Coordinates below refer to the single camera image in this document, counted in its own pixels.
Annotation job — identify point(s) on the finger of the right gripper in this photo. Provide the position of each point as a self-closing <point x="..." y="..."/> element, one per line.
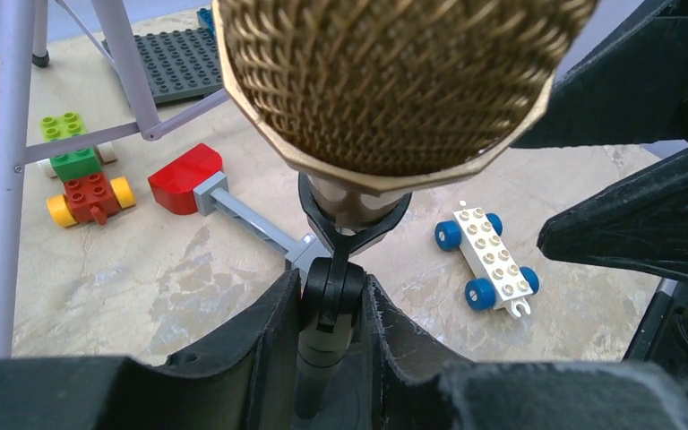
<point x="631" y="88"/>

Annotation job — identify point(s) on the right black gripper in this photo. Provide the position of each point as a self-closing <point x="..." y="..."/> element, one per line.
<point x="640" y="224"/>

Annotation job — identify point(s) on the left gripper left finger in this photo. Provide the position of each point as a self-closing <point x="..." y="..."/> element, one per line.
<point x="240" y="376"/>

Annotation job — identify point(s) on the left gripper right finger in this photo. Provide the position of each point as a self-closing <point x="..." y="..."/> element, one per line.
<point x="418" y="383"/>

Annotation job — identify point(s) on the black microphone stand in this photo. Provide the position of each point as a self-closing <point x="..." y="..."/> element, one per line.
<point x="331" y="299"/>

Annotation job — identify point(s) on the gold microphone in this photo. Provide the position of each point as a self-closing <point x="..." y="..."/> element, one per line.
<point x="376" y="99"/>

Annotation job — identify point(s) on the white brick car blue wheels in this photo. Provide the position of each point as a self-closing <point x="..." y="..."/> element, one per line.
<point x="498" y="282"/>

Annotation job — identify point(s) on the red and grey brick hammer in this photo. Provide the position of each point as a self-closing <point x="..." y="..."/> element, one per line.
<point x="195" y="182"/>

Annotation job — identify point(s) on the red brick yellow wheels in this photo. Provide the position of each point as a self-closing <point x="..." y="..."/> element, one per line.
<point x="91" y="198"/>

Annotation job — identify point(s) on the dark grey building baseplate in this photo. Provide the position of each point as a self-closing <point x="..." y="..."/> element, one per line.
<point x="180" y="65"/>

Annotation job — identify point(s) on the blue brick stack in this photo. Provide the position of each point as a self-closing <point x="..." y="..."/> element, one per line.
<point x="205" y="20"/>

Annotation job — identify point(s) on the lilac music stand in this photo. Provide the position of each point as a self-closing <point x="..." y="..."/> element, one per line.
<point x="23" y="39"/>

